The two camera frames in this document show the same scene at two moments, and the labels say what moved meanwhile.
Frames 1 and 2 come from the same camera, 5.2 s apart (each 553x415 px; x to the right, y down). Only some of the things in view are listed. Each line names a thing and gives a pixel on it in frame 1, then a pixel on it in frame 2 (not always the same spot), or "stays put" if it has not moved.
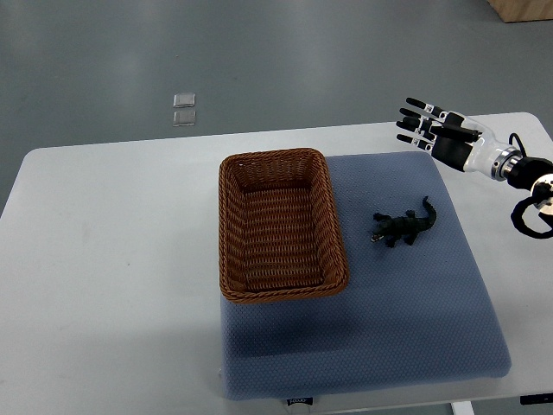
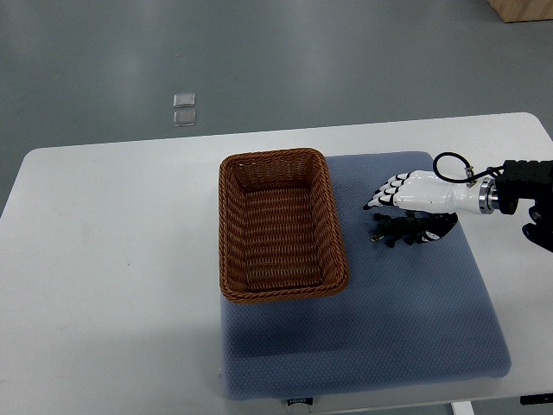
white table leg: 462,408 stays put
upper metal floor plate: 187,99 stays put
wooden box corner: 519,10 stays put
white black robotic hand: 462,143 → 430,191
